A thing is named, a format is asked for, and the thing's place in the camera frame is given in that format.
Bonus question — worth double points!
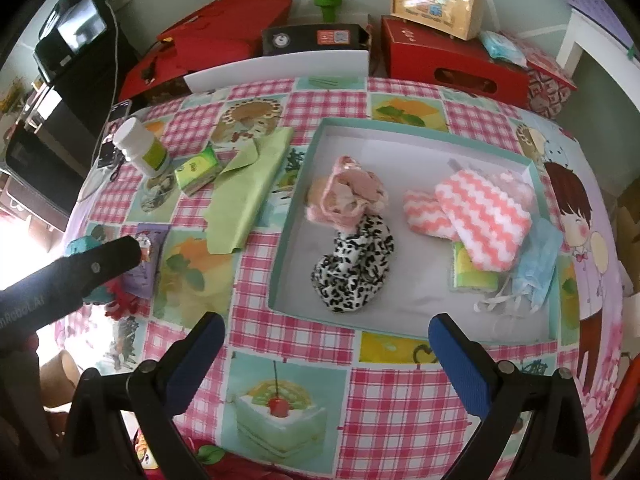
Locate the leopard print scrunchie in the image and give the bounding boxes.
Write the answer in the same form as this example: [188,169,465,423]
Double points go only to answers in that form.
[310,214,395,313]

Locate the blue wet wipes pack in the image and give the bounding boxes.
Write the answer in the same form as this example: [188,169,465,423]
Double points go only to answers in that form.
[478,30,527,68]

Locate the green dumbbell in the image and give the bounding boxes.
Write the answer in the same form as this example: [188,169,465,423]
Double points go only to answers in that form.
[314,0,343,23]

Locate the red gift box with handle slot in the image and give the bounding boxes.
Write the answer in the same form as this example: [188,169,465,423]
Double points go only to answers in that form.
[381,16,529,108]

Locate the red yarn bow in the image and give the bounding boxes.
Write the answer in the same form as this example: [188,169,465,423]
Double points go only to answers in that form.
[105,278,140,321]

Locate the purple perforated basket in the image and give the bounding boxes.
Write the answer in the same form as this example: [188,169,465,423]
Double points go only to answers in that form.
[567,0,634,49]

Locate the teal shallow tray box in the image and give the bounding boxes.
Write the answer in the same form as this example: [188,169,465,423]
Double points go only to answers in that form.
[267,116,564,347]

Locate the pink white zigzag cloth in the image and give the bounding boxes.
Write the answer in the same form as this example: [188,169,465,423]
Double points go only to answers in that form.
[402,169,536,272]

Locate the black monitor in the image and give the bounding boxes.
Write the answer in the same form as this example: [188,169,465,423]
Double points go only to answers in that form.
[35,0,138,134]

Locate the purple baby wipes pack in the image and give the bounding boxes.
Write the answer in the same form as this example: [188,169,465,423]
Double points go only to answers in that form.
[122,223,170,300]

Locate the black smartphone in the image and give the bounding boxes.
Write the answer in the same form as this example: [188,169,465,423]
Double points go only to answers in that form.
[96,100,132,168]

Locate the white pill bottle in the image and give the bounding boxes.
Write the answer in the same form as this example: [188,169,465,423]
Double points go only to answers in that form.
[113,117,170,178]

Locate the white charging cable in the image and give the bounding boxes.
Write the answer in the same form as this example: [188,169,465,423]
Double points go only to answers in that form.
[89,1,122,162]

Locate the pink fabric scrunchie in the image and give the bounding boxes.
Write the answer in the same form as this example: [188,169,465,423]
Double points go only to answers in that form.
[305,155,388,234]

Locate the red bag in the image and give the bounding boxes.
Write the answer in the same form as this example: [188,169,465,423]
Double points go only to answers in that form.
[118,0,293,105]

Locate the blue surgical face mask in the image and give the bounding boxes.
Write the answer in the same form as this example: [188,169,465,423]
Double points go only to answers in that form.
[474,217,563,318]

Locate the light green microfiber cloth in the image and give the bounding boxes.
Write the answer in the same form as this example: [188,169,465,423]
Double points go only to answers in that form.
[203,127,294,255]

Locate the beige round sponge ball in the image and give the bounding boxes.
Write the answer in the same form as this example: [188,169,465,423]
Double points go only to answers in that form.
[306,177,329,214]

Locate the tan cartoon suitcase box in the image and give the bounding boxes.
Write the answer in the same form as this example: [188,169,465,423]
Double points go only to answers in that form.
[390,0,485,40]

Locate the black box with gauge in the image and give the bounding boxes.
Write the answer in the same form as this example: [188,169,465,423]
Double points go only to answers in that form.
[262,24,371,55]

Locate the white shelf unit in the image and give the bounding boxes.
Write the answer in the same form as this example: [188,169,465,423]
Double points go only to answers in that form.
[554,6,640,340]

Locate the green tissue pack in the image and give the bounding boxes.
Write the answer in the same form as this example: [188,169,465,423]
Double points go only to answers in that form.
[175,143,222,196]
[450,242,499,292]

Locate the red patterned box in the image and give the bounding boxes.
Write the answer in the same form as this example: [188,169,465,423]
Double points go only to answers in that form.
[503,32,577,120]

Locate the teal square toy box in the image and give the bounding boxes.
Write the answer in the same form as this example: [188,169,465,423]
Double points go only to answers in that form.
[64,235,115,304]

